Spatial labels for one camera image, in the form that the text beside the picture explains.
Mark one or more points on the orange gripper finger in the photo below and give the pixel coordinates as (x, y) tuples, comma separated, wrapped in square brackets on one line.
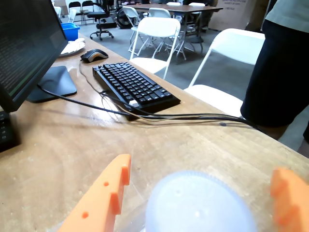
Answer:
[(101, 198), (292, 200)]

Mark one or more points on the clear water bottle ribbed cap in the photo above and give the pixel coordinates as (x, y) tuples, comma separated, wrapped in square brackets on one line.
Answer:
[(198, 205)]

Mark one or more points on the white plate with napkins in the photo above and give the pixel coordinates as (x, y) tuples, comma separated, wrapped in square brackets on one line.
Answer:
[(72, 47)]

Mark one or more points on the black keyboard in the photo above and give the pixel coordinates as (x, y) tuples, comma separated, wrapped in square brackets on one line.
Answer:
[(135, 84)]

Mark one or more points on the person in beige shirt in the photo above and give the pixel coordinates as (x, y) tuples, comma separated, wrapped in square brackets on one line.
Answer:
[(277, 72)]

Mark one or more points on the black and grey mouse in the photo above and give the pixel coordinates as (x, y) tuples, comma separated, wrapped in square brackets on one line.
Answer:
[(93, 56)]

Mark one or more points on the white folding chair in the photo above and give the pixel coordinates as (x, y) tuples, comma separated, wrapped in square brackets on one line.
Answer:
[(157, 26), (239, 43), (159, 12), (130, 12)]

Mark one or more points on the black computer monitor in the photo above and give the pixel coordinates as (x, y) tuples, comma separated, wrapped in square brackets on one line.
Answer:
[(24, 48)]

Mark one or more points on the blue plastic bin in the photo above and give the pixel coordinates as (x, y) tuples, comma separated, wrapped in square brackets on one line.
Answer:
[(71, 31)]

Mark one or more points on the black round fan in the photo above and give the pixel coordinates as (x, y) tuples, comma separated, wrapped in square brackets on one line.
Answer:
[(123, 19)]

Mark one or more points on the black office chair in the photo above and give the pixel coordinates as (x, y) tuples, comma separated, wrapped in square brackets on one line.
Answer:
[(99, 15)]

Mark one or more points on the large cardboard box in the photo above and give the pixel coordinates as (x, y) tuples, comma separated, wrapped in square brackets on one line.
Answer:
[(229, 17)]

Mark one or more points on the black folding chair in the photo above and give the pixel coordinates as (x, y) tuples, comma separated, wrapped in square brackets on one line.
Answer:
[(87, 3), (75, 4)]

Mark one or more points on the brown folding table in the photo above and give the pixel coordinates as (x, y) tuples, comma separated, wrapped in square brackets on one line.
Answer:
[(181, 8)]

